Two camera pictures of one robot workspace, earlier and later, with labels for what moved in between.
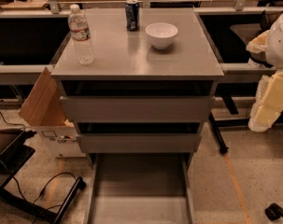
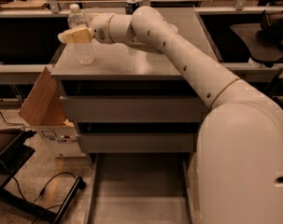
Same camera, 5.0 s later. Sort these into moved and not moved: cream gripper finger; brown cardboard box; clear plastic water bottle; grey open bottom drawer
Moved: cream gripper finger
Not moved: brown cardboard box; clear plastic water bottle; grey open bottom drawer
